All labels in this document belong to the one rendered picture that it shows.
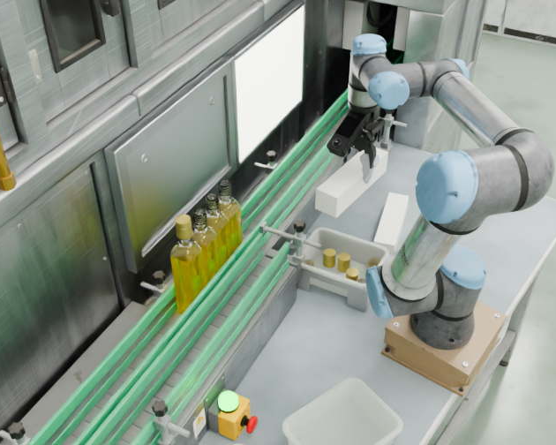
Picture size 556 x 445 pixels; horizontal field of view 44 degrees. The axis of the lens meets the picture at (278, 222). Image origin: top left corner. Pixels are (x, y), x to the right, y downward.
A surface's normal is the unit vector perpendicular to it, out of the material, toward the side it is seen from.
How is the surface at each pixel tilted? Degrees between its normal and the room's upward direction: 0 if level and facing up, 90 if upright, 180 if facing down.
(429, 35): 90
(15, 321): 90
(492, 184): 54
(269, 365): 0
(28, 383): 90
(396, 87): 90
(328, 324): 0
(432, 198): 81
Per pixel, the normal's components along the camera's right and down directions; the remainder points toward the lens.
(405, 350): -0.59, 0.52
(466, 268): 0.17, -0.74
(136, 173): 0.89, 0.29
